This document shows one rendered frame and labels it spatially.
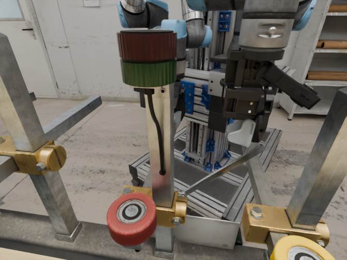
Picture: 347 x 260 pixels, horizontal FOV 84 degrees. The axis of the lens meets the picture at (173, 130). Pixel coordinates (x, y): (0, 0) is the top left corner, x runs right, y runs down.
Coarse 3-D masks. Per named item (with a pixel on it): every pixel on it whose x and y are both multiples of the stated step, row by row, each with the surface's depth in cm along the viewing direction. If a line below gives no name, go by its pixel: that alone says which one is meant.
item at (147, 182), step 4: (176, 124) 69; (176, 128) 70; (148, 172) 46; (148, 176) 45; (148, 180) 44; (144, 184) 43; (148, 184) 43; (140, 244) 32; (132, 248) 33; (136, 248) 33; (140, 248) 33
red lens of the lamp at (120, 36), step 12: (120, 36) 18; (132, 36) 17; (144, 36) 17; (156, 36) 17; (168, 36) 18; (120, 48) 19; (132, 48) 18; (144, 48) 17; (156, 48) 18; (168, 48) 18
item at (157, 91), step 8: (120, 32) 18; (128, 32) 17; (136, 32) 17; (144, 32) 17; (152, 32) 17; (160, 32) 17; (168, 32) 18; (144, 88) 21; (152, 88) 20; (160, 88) 20; (168, 88) 25; (152, 96) 26; (160, 96) 25; (168, 96) 25; (152, 104) 23; (152, 112) 23; (160, 128) 27; (160, 136) 27; (160, 144) 28; (160, 152) 29; (160, 160) 30
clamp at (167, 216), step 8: (144, 192) 39; (176, 192) 39; (176, 200) 38; (184, 200) 38; (160, 208) 36; (168, 208) 36; (176, 208) 37; (184, 208) 36; (160, 216) 37; (168, 216) 36; (176, 216) 36; (184, 216) 36; (160, 224) 38; (168, 224) 38; (176, 224) 36
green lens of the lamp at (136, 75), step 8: (120, 64) 20; (128, 64) 19; (136, 64) 18; (144, 64) 18; (152, 64) 18; (160, 64) 18; (168, 64) 19; (176, 64) 20; (128, 72) 19; (136, 72) 19; (144, 72) 18; (152, 72) 18; (160, 72) 19; (168, 72) 19; (176, 72) 21; (128, 80) 20; (136, 80) 19; (144, 80) 19; (152, 80) 19; (160, 80) 19; (168, 80) 20
